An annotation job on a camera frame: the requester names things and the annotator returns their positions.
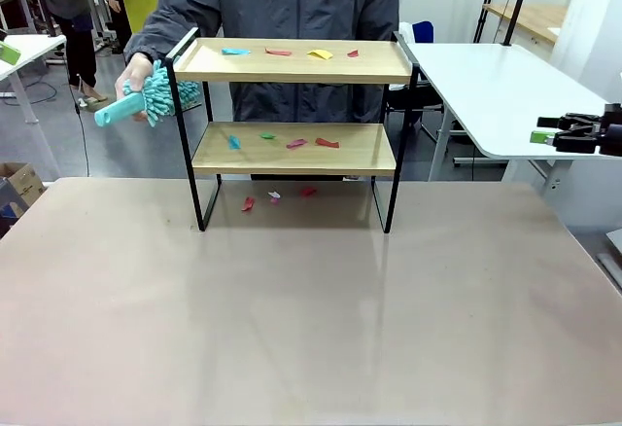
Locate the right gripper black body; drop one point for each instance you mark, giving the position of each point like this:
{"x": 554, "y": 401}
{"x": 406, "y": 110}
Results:
{"x": 613, "y": 140}

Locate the teal chenille duster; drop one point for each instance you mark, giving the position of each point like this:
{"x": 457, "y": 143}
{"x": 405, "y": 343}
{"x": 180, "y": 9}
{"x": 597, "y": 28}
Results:
{"x": 116, "y": 111}

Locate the person's right forearm grey sleeve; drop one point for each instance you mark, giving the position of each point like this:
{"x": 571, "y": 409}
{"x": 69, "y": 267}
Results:
{"x": 155, "y": 37}

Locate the person's right hand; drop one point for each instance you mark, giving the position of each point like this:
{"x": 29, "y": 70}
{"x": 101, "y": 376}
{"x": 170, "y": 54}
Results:
{"x": 136, "y": 71}

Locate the large white table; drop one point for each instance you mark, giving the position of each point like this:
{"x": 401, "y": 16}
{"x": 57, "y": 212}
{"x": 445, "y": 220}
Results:
{"x": 486, "y": 95}

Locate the grey green floor mat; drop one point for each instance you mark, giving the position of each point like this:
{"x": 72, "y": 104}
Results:
{"x": 94, "y": 102}

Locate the wooden top desk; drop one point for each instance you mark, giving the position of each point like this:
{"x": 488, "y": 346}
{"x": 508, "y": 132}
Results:
{"x": 529, "y": 17}

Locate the black stand pole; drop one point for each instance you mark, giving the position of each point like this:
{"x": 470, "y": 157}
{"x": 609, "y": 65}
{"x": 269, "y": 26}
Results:
{"x": 516, "y": 3}

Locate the cardboard box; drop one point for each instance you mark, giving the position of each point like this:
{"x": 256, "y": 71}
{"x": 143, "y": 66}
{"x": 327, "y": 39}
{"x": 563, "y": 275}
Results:
{"x": 22, "y": 185}

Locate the black tripod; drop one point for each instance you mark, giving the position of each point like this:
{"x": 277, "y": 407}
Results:
{"x": 488, "y": 3}

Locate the black chair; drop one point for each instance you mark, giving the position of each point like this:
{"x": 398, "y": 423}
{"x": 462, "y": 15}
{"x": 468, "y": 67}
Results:
{"x": 413, "y": 97}

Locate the blue chair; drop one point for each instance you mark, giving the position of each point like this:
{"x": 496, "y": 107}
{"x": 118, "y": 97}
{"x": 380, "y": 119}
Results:
{"x": 424, "y": 32}

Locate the blue paper scrap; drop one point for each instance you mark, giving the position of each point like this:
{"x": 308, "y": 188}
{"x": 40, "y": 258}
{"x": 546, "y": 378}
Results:
{"x": 235, "y": 51}
{"x": 234, "y": 142}

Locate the small red paper scrap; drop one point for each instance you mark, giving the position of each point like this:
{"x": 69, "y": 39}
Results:
{"x": 353, "y": 53}

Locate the yellow paper scrap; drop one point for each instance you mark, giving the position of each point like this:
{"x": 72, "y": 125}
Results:
{"x": 321, "y": 54}

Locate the long red paper scrap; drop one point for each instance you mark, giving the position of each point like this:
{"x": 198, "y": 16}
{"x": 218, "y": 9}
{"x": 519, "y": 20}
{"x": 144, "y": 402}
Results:
{"x": 278, "y": 52}

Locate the green paper scrap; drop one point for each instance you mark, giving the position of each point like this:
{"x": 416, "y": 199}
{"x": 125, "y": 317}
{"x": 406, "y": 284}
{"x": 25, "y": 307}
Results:
{"x": 266, "y": 136}

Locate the person in grey jacket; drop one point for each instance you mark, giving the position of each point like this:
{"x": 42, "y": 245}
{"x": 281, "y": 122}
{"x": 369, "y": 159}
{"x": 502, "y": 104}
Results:
{"x": 301, "y": 3}

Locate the white pink paper scrap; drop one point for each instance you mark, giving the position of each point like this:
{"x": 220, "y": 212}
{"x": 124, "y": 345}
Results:
{"x": 274, "y": 196}

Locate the two-tier wooden shelf black frame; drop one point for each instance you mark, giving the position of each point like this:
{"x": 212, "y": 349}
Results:
{"x": 291, "y": 149}

